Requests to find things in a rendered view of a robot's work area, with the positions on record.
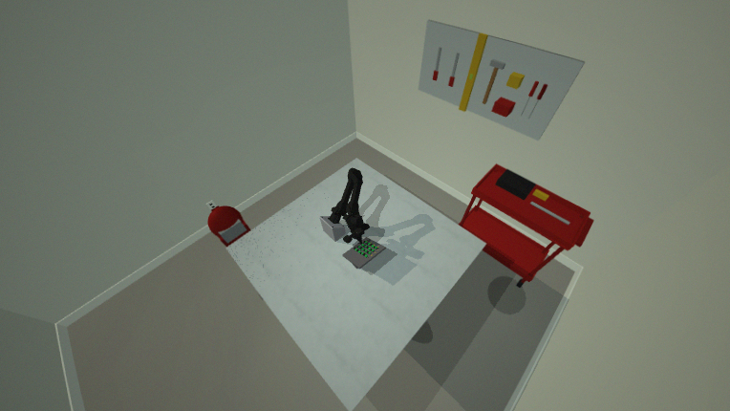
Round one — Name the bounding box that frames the grey switch panel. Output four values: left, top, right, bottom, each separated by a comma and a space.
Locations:
342, 237, 386, 269

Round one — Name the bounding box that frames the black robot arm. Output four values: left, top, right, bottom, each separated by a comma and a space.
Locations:
328, 168, 366, 237

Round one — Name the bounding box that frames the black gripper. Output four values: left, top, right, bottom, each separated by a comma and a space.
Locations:
343, 223, 369, 244

